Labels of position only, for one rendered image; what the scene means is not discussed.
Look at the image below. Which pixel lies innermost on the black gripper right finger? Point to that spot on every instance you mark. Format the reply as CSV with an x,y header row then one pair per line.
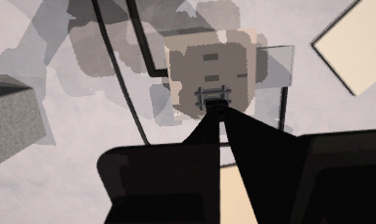
x,y
278,169

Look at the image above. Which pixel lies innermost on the beige flat rectangular mat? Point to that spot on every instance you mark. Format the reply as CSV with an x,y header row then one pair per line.
x,y
235,204

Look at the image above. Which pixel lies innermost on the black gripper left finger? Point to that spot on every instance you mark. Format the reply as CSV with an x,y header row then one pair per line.
x,y
192,166

